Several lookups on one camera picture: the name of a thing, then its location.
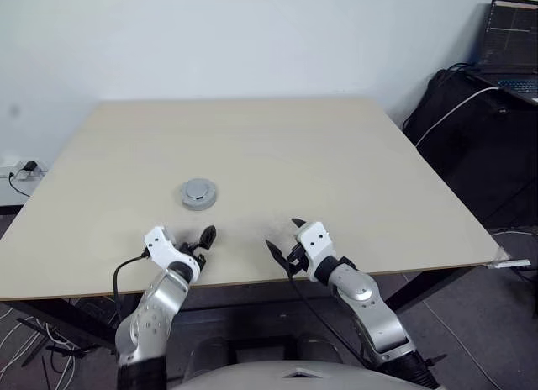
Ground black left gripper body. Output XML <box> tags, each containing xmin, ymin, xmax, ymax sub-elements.
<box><xmin>179</xmin><ymin>238</ymin><xmax>208</xmax><ymax>267</ymax></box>

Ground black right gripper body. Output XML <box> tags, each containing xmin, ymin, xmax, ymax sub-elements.
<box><xmin>286</xmin><ymin>245</ymin><xmax>310</xmax><ymax>274</ymax></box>

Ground grey robot torso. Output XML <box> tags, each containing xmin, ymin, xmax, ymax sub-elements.
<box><xmin>171</xmin><ymin>362</ymin><xmax>421</xmax><ymax>390</ymax></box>

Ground large black bag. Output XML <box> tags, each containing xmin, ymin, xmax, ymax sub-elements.
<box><xmin>403</xmin><ymin>68</ymin><xmax>538</xmax><ymax>230</ymax></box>

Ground black laptop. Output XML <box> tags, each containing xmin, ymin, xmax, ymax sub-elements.
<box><xmin>472</xmin><ymin>0</ymin><xmax>538</xmax><ymax>105</ymax></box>

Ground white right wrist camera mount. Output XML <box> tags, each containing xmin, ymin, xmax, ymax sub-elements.
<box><xmin>295</xmin><ymin>221</ymin><xmax>333</xmax><ymax>284</ymax></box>

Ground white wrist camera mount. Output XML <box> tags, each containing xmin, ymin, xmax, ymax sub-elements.
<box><xmin>295</xmin><ymin>221</ymin><xmax>333</xmax><ymax>284</ymax></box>
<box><xmin>144</xmin><ymin>225</ymin><xmax>201</xmax><ymax>282</ymax></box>

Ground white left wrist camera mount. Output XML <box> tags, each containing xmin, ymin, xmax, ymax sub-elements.
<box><xmin>144</xmin><ymin>225</ymin><xmax>201</xmax><ymax>282</ymax></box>

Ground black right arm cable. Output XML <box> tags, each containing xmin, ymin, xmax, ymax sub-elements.
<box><xmin>287</xmin><ymin>266</ymin><xmax>372</xmax><ymax>366</ymax></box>

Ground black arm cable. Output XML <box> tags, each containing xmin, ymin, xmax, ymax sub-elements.
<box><xmin>112</xmin><ymin>249</ymin><xmax>150</xmax><ymax>320</ymax></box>
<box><xmin>287</xmin><ymin>266</ymin><xmax>372</xmax><ymax>366</ymax></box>

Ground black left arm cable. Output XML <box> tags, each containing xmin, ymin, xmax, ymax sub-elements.
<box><xmin>112</xmin><ymin>249</ymin><xmax>150</xmax><ymax>320</ymax></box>

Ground white wall power outlet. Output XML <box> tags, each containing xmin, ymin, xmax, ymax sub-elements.
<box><xmin>0</xmin><ymin>158</ymin><xmax>48</xmax><ymax>181</ymax></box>

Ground white cable over bag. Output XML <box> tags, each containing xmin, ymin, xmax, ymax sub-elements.
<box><xmin>414</xmin><ymin>86</ymin><xmax>499</xmax><ymax>147</ymax></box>

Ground black adapter cord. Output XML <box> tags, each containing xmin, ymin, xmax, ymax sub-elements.
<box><xmin>8</xmin><ymin>169</ymin><xmax>35</xmax><ymax>198</ymax></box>

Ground white floor cables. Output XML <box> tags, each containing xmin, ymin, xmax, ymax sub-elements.
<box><xmin>0</xmin><ymin>309</ymin><xmax>77</xmax><ymax>387</ymax></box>

